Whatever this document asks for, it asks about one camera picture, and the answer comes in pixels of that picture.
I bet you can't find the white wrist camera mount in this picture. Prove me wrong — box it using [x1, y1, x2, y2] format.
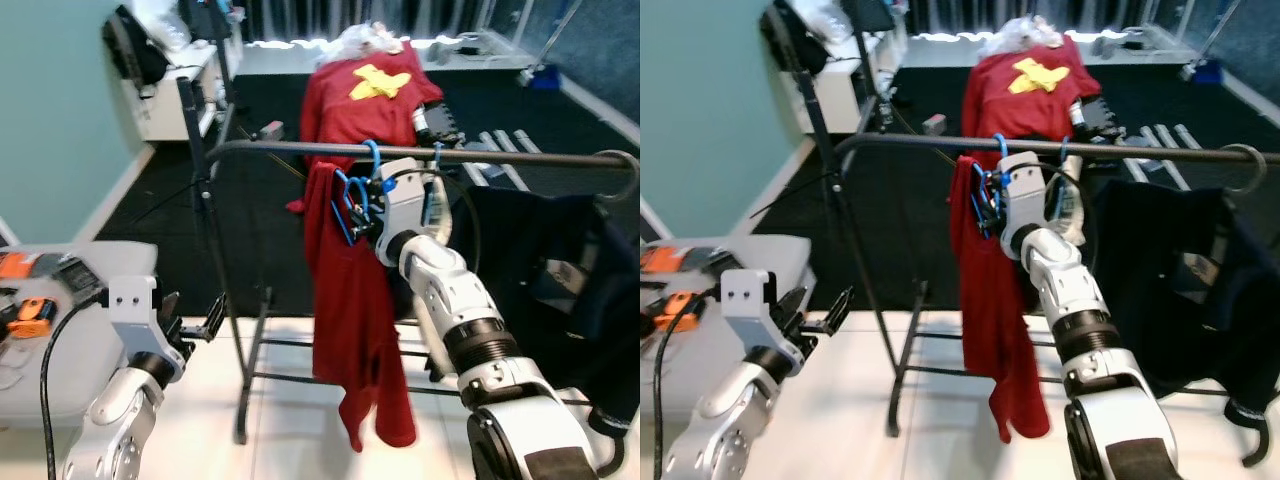
[720, 267, 793, 353]
[380, 157, 428, 243]
[107, 274, 168, 383]
[998, 150, 1051, 237]

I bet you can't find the black metal clothes rack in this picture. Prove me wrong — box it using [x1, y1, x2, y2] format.
[790, 0, 1280, 441]
[178, 0, 641, 447]

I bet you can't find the white crumpled plastic bag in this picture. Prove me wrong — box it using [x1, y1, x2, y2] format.
[983, 14, 1069, 57]
[325, 20, 409, 63]

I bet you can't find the black backpack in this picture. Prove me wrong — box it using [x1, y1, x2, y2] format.
[102, 5, 173, 88]
[760, 0, 833, 78]

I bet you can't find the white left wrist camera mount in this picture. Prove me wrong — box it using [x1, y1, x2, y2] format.
[720, 267, 793, 353]
[107, 274, 168, 383]

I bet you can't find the dark navy shirt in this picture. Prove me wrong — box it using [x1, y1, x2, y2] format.
[448, 185, 641, 426]
[1083, 178, 1280, 468]

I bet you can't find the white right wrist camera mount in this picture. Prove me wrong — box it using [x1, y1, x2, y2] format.
[998, 150, 1051, 237]
[380, 157, 428, 243]

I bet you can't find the dark curtain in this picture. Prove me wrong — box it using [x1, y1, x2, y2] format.
[905, 0, 1206, 37]
[240, 0, 546, 43]

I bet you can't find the black white mechanical device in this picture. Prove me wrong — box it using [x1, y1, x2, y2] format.
[410, 98, 467, 151]
[1068, 93, 1128, 147]

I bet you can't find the white shelf unit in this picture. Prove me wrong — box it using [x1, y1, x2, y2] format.
[790, 30, 903, 138]
[120, 40, 243, 143]

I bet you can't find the grey hanger hook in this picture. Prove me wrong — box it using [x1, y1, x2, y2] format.
[595, 149, 640, 203]
[1217, 142, 1271, 196]

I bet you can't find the plain red shirt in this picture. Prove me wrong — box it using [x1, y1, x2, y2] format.
[947, 155, 1053, 444]
[287, 160, 419, 453]

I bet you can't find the broom with blue head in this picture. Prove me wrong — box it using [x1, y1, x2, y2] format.
[1178, 0, 1243, 87]
[517, 0, 588, 93]

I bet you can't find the grey padded ottoman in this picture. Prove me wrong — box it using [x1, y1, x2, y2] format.
[640, 235, 813, 433]
[0, 240, 163, 433]

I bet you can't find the red shirt with yellow star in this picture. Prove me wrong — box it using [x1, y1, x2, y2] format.
[960, 37, 1103, 163]
[297, 42, 447, 173]

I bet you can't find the black bag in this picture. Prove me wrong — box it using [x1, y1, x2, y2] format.
[845, 0, 901, 36]
[180, 0, 247, 43]

